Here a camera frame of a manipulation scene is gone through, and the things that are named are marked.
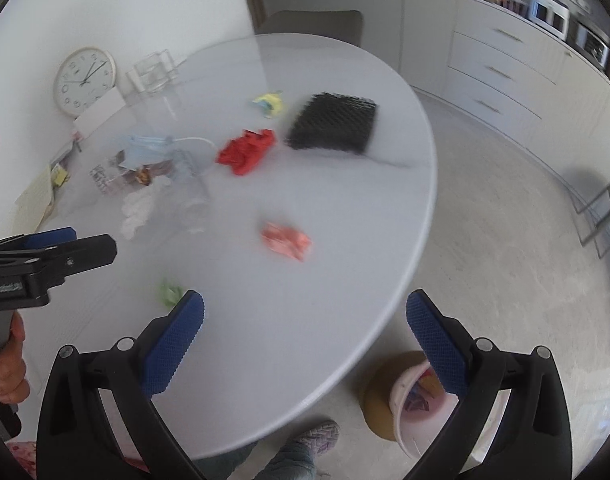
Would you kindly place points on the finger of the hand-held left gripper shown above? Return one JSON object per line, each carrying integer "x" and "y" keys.
{"x": 87, "y": 255}
{"x": 50, "y": 237}

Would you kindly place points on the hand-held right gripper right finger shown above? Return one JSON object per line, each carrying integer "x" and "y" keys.
{"x": 435, "y": 345}

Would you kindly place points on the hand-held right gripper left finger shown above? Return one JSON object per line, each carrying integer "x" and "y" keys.
{"x": 175, "y": 345}

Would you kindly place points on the green paper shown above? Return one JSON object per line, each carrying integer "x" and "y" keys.
{"x": 169, "y": 294}

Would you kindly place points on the pink plastic bucket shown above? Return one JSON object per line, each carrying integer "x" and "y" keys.
{"x": 417, "y": 407}

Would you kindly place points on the pink paper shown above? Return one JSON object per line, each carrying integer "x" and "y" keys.
{"x": 285, "y": 241}

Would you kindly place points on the red paper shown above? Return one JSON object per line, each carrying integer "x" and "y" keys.
{"x": 246, "y": 152}

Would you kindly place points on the yellow paper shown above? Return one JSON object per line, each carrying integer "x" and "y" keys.
{"x": 269, "y": 103}

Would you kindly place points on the black foam net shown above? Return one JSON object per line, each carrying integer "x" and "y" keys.
{"x": 332, "y": 122}

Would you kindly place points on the person's left hand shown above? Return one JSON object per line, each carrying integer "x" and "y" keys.
{"x": 7, "y": 365}

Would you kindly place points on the pale yellow notepad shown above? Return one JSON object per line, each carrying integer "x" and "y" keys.
{"x": 35, "y": 202}

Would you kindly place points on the yellow sticky notes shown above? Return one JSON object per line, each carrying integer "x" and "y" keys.
{"x": 60, "y": 176}

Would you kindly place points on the white crumpled tissue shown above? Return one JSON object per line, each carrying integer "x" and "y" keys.
{"x": 137, "y": 210}

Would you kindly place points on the brown round mat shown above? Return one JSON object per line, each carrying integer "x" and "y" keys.
{"x": 377, "y": 400}

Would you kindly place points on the brown candy wrapper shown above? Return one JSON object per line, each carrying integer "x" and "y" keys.
{"x": 147, "y": 172}

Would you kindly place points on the clear plastic bag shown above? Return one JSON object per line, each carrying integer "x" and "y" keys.
{"x": 185, "y": 200}

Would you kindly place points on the blue face mask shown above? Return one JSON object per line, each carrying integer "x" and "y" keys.
{"x": 145, "y": 146}

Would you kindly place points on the white card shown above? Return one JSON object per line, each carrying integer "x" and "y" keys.
{"x": 100, "y": 112}

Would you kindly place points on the person's grey shoe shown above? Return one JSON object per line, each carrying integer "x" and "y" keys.
{"x": 317, "y": 435}

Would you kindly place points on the person's leg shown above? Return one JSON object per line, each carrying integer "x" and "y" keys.
{"x": 265, "y": 462}

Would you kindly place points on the clear acrylic holder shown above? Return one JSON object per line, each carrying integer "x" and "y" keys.
{"x": 152, "y": 71}

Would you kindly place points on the white drawer cabinet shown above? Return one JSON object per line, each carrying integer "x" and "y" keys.
{"x": 500, "y": 65}

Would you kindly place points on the grey chair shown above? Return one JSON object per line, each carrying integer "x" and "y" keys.
{"x": 310, "y": 26}

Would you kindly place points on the silver oven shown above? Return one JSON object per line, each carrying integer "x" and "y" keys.
{"x": 591, "y": 45}

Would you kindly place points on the white microwave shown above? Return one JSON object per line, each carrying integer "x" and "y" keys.
{"x": 549, "y": 12}

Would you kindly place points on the row of jars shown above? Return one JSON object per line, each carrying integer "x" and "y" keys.
{"x": 507, "y": 0}

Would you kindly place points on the white wall clock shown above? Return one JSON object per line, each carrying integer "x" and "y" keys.
{"x": 85, "y": 82}

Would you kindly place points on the metal frame stool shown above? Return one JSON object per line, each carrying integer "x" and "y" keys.
{"x": 597, "y": 220}

